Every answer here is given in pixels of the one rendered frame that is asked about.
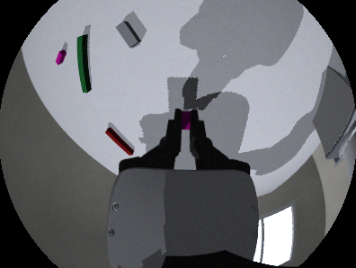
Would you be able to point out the magenta rod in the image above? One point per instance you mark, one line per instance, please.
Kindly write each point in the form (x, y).
(186, 120)
(61, 56)

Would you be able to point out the green rod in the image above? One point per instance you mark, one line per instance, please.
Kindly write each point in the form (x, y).
(82, 60)

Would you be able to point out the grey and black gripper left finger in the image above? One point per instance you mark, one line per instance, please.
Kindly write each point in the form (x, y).
(162, 156)

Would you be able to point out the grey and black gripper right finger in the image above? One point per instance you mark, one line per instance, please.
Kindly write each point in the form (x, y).
(206, 156)

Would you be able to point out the dark red rod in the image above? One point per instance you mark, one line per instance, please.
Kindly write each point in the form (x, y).
(119, 141)

